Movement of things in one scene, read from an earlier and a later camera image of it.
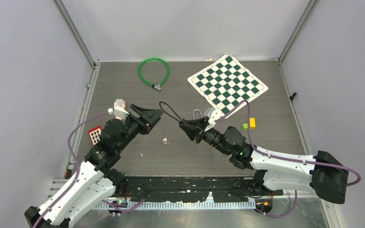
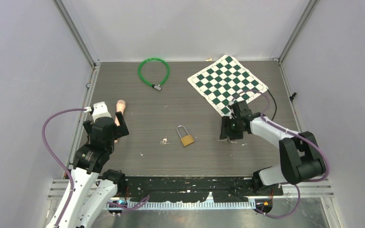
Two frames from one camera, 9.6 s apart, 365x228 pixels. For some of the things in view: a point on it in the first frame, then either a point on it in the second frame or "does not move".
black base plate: [183, 188] does not move
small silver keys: [165, 141] does not move
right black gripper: [193, 131] → [225, 130]
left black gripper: [148, 117] → [120, 130]
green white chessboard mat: [225, 84] does not move
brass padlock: [193, 113] → [187, 139]
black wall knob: [292, 98] does not move
